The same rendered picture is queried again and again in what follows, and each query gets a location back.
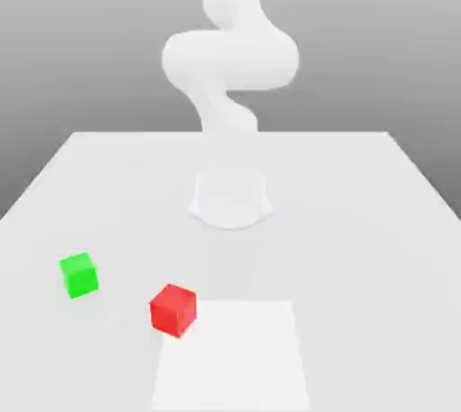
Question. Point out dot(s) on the small green cube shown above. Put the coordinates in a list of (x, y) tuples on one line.
[(79, 275)]

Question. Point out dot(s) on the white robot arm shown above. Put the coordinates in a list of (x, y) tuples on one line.
[(230, 59)]

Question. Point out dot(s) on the small red cube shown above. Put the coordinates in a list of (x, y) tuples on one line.
[(173, 311)]

